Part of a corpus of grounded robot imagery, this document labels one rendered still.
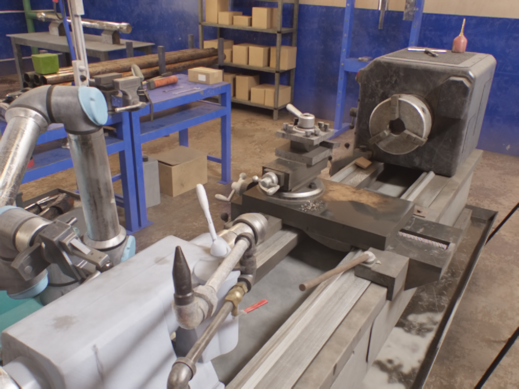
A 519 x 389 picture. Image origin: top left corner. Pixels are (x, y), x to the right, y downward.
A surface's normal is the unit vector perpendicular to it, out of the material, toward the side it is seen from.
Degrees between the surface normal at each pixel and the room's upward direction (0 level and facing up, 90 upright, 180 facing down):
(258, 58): 90
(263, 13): 90
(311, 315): 48
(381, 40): 90
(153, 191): 90
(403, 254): 0
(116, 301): 0
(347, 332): 0
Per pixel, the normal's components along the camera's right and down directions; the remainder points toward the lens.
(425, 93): -0.52, 0.33
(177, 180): 0.81, 0.27
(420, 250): 0.04, -0.91
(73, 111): 0.03, 0.47
